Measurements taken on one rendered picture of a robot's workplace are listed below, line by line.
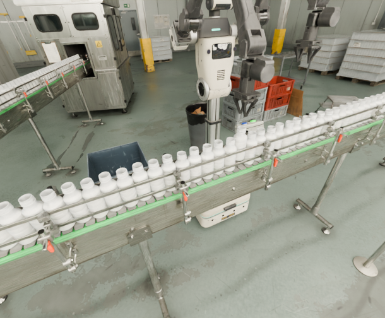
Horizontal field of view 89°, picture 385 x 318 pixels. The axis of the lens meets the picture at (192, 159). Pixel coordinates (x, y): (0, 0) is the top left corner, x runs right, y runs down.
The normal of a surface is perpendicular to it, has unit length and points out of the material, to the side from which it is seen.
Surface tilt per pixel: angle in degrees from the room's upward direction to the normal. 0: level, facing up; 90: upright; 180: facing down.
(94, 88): 90
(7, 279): 90
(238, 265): 0
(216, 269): 0
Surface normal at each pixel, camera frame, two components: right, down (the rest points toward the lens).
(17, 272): 0.43, 0.51
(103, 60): 0.13, 0.58
